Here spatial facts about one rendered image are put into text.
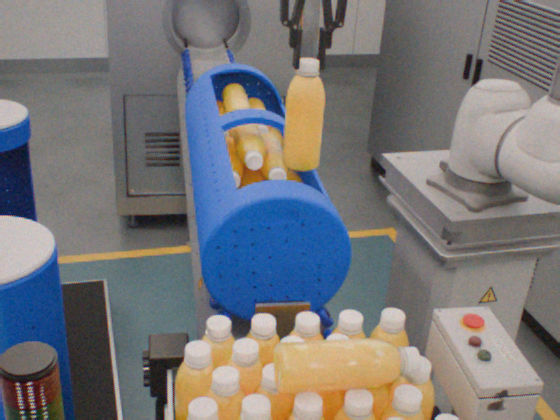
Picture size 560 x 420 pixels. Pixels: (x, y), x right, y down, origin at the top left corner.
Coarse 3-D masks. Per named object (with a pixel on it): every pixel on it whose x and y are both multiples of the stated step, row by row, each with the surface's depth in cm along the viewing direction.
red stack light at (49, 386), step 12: (0, 384) 75; (12, 384) 73; (24, 384) 73; (36, 384) 73; (48, 384) 75; (60, 384) 77; (12, 396) 74; (24, 396) 73; (36, 396) 74; (48, 396) 75; (24, 408) 74; (36, 408) 75
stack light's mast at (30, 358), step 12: (12, 348) 76; (24, 348) 76; (36, 348) 77; (48, 348) 77; (0, 360) 74; (12, 360) 74; (24, 360) 75; (36, 360) 75; (48, 360) 75; (0, 372) 73; (12, 372) 73; (24, 372) 73; (36, 372) 73; (48, 372) 74
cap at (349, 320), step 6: (342, 312) 113; (348, 312) 114; (354, 312) 114; (342, 318) 112; (348, 318) 112; (354, 318) 112; (360, 318) 112; (342, 324) 112; (348, 324) 111; (354, 324) 111; (360, 324) 112; (348, 330) 112; (354, 330) 112
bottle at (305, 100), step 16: (304, 80) 122; (320, 80) 124; (288, 96) 124; (304, 96) 122; (320, 96) 123; (288, 112) 125; (304, 112) 123; (320, 112) 125; (288, 128) 126; (304, 128) 125; (320, 128) 127; (288, 144) 128; (304, 144) 126; (320, 144) 129; (288, 160) 129; (304, 160) 128
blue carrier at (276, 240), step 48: (192, 96) 191; (192, 144) 167; (240, 192) 126; (288, 192) 123; (240, 240) 124; (288, 240) 126; (336, 240) 128; (240, 288) 129; (288, 288) 131; (336, 288) 133
